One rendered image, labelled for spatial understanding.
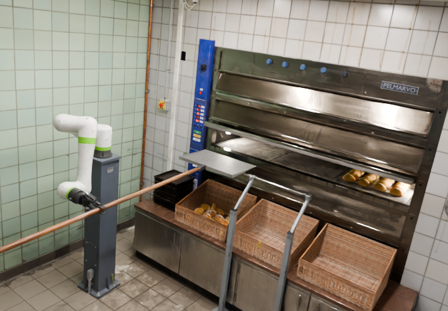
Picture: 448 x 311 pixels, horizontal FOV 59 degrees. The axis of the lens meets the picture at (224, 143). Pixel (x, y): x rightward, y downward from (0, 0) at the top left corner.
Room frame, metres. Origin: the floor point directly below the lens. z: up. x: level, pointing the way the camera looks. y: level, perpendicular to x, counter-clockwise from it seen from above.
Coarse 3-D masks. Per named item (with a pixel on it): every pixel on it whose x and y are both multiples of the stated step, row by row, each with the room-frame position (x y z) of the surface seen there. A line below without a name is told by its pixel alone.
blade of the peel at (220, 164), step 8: (200, 152) 3.37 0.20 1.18; (208, 152) 3.39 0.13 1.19; (184, 160) 3.12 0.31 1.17; (192, 160) 3.07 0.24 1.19; (200, 160) 3.15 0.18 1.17; (208, 160) 3.17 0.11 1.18; (216, 160) 3.19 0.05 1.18; (224, 160) 3.21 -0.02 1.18; (232, 160) 3.22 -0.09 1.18; (208, 168) 2.98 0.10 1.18; (216, 168) 3.01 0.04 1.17; (224, 168) 3.02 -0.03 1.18; (232, 168) 3.04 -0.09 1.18; (240, 168) 3.06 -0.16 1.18; (248, 168) 3.07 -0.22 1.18; (232, 176) 2.85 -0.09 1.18
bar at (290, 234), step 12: (252, 180) 2.92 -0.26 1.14; (264, 180) 2.87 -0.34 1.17; (300, 192) 2.71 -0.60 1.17; (300, 216) 2.57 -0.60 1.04; (228, 228) 2.75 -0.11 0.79; (228, 240) 2.75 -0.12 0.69; (288, 240) 2.48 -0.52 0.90; (228, 252) 2.74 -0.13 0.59; (288, 252) 2.47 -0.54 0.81; (228, 264) 2.74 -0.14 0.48; (288, 264) 2.49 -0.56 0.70; (228, 276) 2.76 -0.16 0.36; (276, 300) 2.48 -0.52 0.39
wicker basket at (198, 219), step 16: (192, 192) 3.36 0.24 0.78; (208, 192) 3.52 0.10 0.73; (224, 192) 3.45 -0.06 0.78; (176, 208) 3.18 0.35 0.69; (192, 208) 3.39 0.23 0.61; (224, 208) 3.39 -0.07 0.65; (192, 224) 3.08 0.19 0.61; (208, 224) 2.99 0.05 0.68; (224, 224) 2.91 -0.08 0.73; (224, 240) 2.89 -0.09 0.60
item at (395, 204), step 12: (240, 156) 3.44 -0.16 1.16; (252, 156) 3.41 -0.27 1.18; (276, 168) 3.23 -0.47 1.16; (288, 168) 3.20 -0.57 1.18; (312, 180) 3.05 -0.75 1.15; (324, 180) 3.00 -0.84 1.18; (348, 192) 2.88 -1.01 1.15; (360, 192) 2.83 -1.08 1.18; (384, 204) 2.73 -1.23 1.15; (396, 204) 2.68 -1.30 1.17
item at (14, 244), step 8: (176, 176) 2.71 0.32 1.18; (160, 184) 2.57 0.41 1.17; (136, 192) 2.39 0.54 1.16; (144, 192) 2.44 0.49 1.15; (120, 200) 2.27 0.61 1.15; (96, 208) 2.13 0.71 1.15; (104, 208) 2.17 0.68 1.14; (80, 216) 2.03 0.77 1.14; (88, 216) 2.08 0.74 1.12; (56, 224) 1.92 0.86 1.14; (64, 224) 1.94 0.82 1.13; (40, 232) 1.83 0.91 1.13; (48, 232) 1.86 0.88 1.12; (16, 240) 1.74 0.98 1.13; (24, 240) 1.76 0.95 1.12; (0, 248) 1.67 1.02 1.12; (8, 248) 1.69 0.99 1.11
